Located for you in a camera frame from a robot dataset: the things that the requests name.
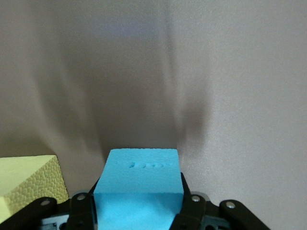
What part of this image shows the blue foam cube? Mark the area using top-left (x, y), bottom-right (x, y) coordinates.
top-left (93, 148), bottom-right (185, 230)

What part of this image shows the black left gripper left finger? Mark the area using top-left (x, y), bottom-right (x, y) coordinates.
top-left (0, 178), bottom-right (100, 230)

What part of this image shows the yellow foam cube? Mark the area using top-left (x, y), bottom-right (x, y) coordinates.
top-left (0, 154), bottom-right (69, 226)

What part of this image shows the brown paper table cover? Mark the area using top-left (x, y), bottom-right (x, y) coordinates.
top-left (0, 0), bottom-right (307, 230)

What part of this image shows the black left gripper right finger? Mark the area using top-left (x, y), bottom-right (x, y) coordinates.
top-left (171, 172), bottom-right (272, 230)

